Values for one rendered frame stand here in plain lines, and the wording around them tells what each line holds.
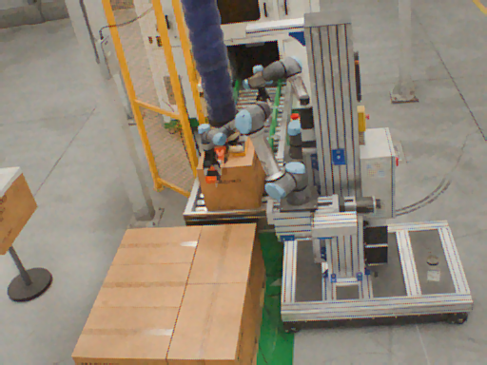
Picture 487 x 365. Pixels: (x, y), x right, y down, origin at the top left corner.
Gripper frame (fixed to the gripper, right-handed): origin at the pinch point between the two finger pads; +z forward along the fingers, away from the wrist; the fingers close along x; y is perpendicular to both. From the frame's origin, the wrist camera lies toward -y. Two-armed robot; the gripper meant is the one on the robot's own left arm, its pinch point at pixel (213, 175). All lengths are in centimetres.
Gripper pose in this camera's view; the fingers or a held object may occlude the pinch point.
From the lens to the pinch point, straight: 346.3
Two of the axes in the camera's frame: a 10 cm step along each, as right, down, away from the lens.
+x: -9.8, 0.6, 1.7
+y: 1.1, -5.7, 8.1
